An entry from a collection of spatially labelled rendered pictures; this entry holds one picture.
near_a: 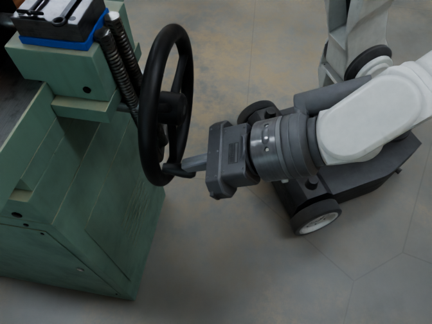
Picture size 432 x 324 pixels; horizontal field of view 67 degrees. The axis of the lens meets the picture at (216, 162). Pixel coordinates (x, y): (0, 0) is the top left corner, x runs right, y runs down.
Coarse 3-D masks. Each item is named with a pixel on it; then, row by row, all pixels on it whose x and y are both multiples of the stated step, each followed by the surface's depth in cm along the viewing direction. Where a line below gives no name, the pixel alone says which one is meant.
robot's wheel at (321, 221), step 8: (328, 200) 118; (304, 208) 117; (312, 208) 116; (320, 208) 115; (328, 208) 116; (336, 208) 117; (296, 216) 119; (304, 216) 117; (312, 216) 115; (320, 216) 116; (328, 216) 126; (336, 216) 124; (296, 224) 119; (304, 224) 117; (312, 224) 128; (320, 224) 129; (296, 232) 122; (304, 232) 126
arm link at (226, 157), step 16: (224, 128) 49; (240, 128) 47; (256, 128) 43; (272, 128) 42; (208, 144) 49; (224, 144) 47; (240, 144) 46; (256, 144) 42; (272, 144) 41; (208, 160) 48; (224, 160) 46; (240, 160) 45; (256, 160) 42; (272, 160) 42; (208, 176) 47; (224, 176) 46; (240, 176) 45; (256, 176) 47; (272, 176) 43; (288, 176) 43; (224, 192) 46
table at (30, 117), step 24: (120, 0) 72; (0, 72) 52; (0, 96) 49; (24, 96) 49; (48, 96) 52; (120, 96) 56; (0, 120) 46; (24, 120) 47; (48, 120) 52; (96, 120) 54; (0, 144) 44; (24, 144) 48; (0, 168) 44; (24, 168) 48; (0, 192) 44
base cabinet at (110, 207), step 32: (128, 128) 86; (96, 160) 71; (128, 160) 90; (96, 192) 74; (128, 192) 93; (160, 192) 131; (0, 224) 62; (32, 224) 59; (64, 224) 62; (96, 224) 75; (128, 224) 97; (0, 256) 89; (32, 256) 82; (64, 256) 76; (96, 256) 78; (128, 256) 101; (96, 288) 106; (128, 288) 107
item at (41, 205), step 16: (80, 128) 63; (96, 128) 69; (64, 144) 58; (80, 144) 64; (64, 160) 59; (80, 160) 64; (48, 176) 55; (64, 176) 59; (16, 192) 51; (32, 192) 51; (48, 192) 55; (64, 192) 60; (16, 208) 53; (32, 208) 52; (48, 208) 56
